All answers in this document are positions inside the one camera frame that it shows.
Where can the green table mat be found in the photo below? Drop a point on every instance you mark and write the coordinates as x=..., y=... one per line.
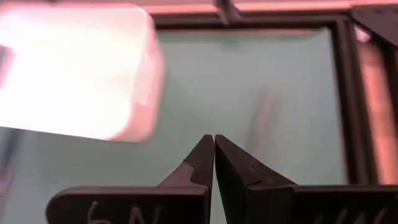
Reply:
x=217, y=77

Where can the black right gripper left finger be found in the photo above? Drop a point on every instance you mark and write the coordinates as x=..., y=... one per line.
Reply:
x=186, y=202

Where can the white plastic bin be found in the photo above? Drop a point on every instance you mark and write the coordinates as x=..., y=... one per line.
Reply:
x=71, y=68

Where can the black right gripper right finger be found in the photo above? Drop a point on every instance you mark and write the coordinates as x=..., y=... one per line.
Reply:
x=264, y=205

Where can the black table frame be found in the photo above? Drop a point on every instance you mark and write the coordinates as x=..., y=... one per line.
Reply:
x=354, y=124

